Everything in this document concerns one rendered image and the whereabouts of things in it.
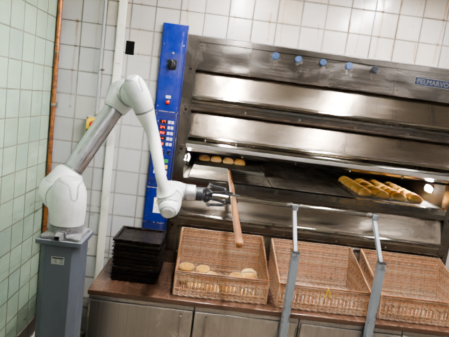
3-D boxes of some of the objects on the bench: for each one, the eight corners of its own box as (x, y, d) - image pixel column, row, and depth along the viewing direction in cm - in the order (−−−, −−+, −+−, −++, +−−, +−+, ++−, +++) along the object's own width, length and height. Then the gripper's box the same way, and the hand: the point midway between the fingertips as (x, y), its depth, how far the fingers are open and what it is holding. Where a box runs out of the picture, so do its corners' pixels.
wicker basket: (264, 275, 303) (270, 237, 299) (344, 284, 306) (351, 246, 302) (274, 308, 255) (281, 263, 251) (369, 318, 258) (378, 273, 254)
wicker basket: (176, 265, 301) (181, 225, 297) (258, 273, 304) (263, 235, 300) (170, 295, 253) (176, 249, 249) (267, 306, 256) (274, 261, 252)
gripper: (198, 178, 245) (240, 183, 245) (194, 206, 247) (236, 211, 248) (197, 180, 237) (240, 186, 238) (193, 208, 240) (236, 214, 240)
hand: (232, 198), depth 243 cm, fingers closed on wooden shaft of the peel, 3 cm apart
